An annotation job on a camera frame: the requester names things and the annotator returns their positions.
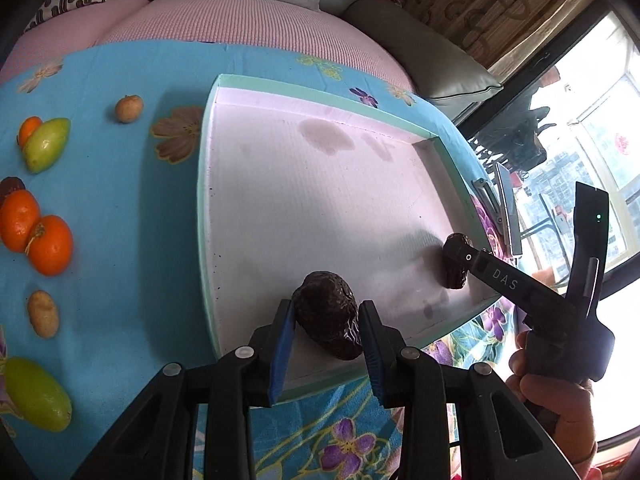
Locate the dark wrinkled date fruit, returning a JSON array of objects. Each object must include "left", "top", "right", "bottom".
[{"left": 442, "top": 233, "right": 470, "bottom": 289}]

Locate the brown round fruit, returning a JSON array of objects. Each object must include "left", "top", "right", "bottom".
[{"left": 27, "top": 290, "right": 60, "bottom": 339}]

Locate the yellow-green mango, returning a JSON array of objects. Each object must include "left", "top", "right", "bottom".
[{"left": 3, "top": 356, "right": 73, "bottom": 432}]

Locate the person's right hand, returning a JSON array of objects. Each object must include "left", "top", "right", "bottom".
[{"left": 506, "top": 332, "right": 603, "bottom": 480}]

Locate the phone on grey stand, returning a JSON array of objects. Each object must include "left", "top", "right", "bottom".
[{"left": 473, "top": 162, "right": 523, "bottom": 259}]

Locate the white tray with teal rim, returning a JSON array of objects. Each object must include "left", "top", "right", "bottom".
[{"left": 198, "top": 75, "right": 498, "bottom": 356}]

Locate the blue floral tablecloth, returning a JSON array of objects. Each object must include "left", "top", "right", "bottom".
[{"left": 0, "top": 39, "right": 526, "bottom": 480}]

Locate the orange tangerine with stem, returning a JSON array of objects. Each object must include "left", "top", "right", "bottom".
[{"left": 25, "top": 214, "right": 74, "bottom": 276}]

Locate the grey leather sofa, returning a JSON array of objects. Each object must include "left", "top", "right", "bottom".
[{"left": 106, "top": 0, "right": 504, "bottom": 122}]

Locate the small brown longan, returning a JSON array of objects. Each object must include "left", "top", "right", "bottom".
[{"left": 114, "top": 94, "right": 144, "bottom": 124}]

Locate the green mango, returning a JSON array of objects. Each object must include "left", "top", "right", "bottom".
[{"left": 22, "top": 117, "right": 70, "bottom": 174}]

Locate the dark purple passion fruit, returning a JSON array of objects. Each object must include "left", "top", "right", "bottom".
[{"left": 0, "top": 177, "right": 25, "bottom": 207}]

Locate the pink sofa cover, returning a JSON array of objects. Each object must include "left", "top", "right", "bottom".
[{"left": 1, "top": 0, "right": 414, "bottom": 91}]

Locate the brown patterned curtain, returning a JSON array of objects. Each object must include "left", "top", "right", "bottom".
[{"left": 405, "top": 0, "right": 594, "bottom": 68}]

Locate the small orange tangerine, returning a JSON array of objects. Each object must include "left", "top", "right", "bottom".
[{"left": 16, "top": 116, "right": 42, "bottom": 148}]

